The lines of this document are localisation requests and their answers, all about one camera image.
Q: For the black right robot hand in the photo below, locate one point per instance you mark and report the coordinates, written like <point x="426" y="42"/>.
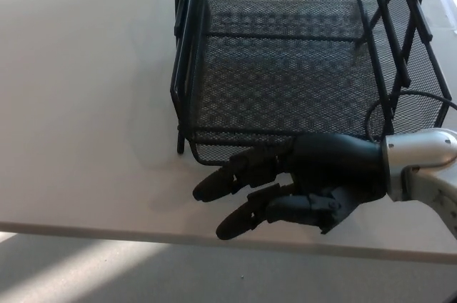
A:
<point x="332" y="163"/>

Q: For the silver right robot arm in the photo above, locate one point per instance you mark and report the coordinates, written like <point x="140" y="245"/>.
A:
<point x="421" y="149"/>

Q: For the black mesh base tray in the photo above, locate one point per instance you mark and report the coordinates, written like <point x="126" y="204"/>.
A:
<point x="232" y="145"/>

